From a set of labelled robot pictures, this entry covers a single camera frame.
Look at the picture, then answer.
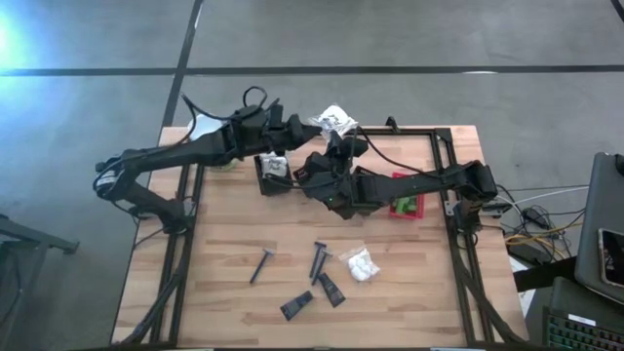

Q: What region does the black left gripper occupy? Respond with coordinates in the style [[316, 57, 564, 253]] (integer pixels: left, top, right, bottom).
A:
[[236, 102, 324, 157]]

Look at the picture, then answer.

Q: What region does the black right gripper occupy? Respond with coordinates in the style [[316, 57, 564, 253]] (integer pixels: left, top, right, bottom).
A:
[[297, 129, 371, 220]]

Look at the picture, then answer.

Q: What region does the clear plastic vanity kit bag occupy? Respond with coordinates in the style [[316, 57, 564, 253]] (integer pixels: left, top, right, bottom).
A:
[[260, 152, 290, 179], [307, 103, 360, 137], [337, 245, 382, 284]]

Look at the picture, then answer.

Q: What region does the dark blue toiletry tube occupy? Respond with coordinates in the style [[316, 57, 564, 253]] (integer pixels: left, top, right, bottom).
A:
[[279, 290, 315, 322], [318, 271, 347, 309]]

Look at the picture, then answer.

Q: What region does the red plastic basket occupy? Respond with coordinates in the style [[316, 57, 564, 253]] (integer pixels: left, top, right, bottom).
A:
[[388, 170, 426, 220]]

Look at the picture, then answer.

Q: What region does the green white wipes canister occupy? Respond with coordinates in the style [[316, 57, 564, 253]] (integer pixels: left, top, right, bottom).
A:
[[187, 114, 241, 173]]

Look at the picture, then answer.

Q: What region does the black power adapter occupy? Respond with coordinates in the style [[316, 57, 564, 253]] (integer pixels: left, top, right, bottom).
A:
[[521, 207, 551, 230]]

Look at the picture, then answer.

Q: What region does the grey laptop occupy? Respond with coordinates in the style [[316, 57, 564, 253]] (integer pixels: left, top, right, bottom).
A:
[[573, 150, 624, 306]]

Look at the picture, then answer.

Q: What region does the dark metal stand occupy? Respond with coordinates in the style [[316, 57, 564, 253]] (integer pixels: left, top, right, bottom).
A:
[[0, 214, 82, 351]]

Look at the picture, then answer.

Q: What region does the black keyboard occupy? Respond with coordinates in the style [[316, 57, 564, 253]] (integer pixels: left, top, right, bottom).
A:
[[542, 305, 624, 351]]

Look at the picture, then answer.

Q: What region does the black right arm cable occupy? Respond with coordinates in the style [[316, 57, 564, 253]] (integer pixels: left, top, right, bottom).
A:
[[353, 125, 443, 176]]

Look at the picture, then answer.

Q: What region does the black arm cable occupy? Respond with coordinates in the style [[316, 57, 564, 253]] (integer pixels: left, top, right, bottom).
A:
[[353, 125, 443, 176], [180, 85, 282, 123]]

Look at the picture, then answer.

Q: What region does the black aluminium table frame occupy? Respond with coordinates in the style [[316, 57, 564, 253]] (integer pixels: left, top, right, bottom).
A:
[[114, 125, 527, 350]]

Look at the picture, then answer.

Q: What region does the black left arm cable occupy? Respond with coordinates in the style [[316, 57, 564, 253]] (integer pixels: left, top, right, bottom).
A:
[[180, 85, 282, 123]]

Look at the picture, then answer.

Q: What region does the white cable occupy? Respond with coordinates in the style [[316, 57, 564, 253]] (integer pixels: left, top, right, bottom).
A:
[[496, 184, 591, 207]]

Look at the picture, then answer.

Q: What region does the yellow cable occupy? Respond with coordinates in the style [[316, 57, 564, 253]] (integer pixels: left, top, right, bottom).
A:
[[504, 222, 585, 249]]

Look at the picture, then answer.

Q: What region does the black strap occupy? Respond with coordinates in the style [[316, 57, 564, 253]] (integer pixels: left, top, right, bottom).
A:
[[511, 255, 579, 293]]

